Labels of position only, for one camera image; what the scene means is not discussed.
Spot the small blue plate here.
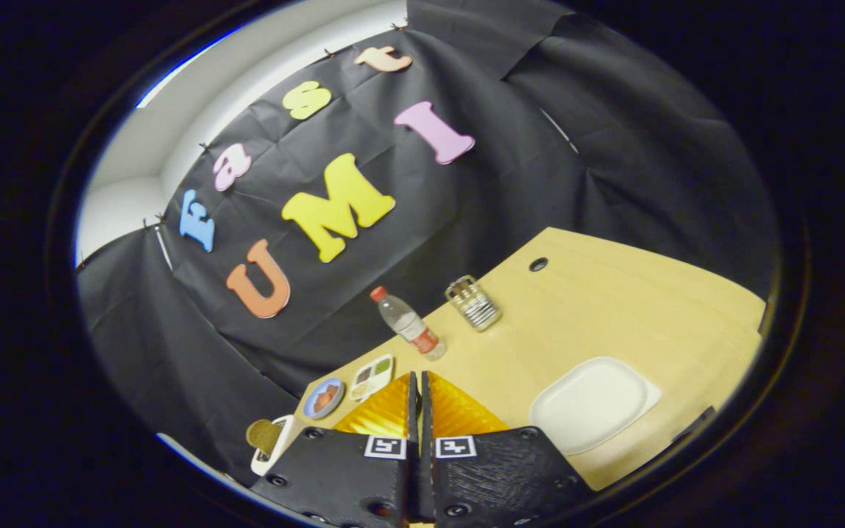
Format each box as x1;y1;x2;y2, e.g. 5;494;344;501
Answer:
302;377;346;420

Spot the brown bread slice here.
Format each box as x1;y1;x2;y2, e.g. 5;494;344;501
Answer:
246;418;284;457

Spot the metal wire holder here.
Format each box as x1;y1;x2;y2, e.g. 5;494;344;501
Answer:
445;275;502;332

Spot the white toaster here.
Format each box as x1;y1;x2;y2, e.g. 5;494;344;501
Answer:
250;414;299;477

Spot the white divided condiment tray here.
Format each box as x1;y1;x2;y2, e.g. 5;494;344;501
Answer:
350;353;395;403

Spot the black backdrop cloth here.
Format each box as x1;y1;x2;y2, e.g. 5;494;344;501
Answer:
76;0;783;485

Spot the clear bottle with red cap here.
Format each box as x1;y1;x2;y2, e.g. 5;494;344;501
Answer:
370;285;447;362

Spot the white square plate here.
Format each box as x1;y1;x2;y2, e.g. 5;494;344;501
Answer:
528;356;662;457

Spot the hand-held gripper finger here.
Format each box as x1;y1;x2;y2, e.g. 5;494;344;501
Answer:
249;370;421;528
420;370;599;528

